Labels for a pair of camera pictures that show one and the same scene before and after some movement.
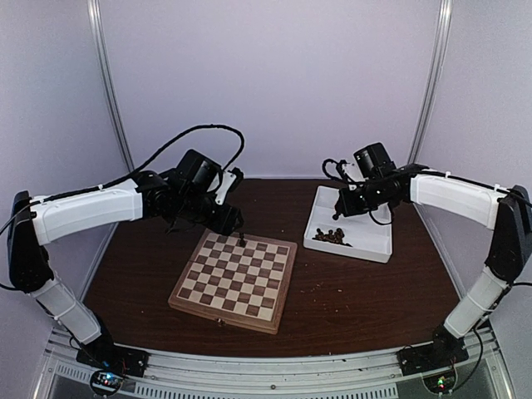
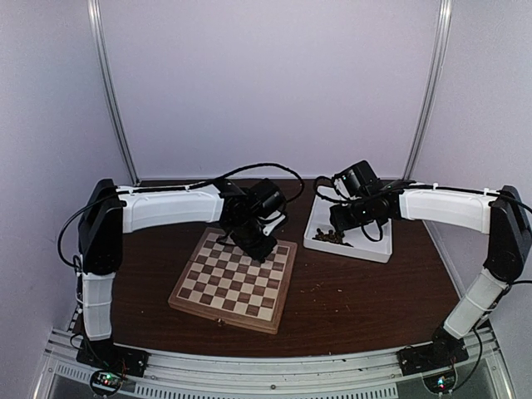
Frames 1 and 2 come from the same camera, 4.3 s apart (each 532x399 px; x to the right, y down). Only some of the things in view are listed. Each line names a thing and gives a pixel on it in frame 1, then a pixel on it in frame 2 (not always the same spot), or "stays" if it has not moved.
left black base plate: [110, 357] stays
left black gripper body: [219, 224] to [246, 238]
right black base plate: [431, 357] stays
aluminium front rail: [348, 376] stays
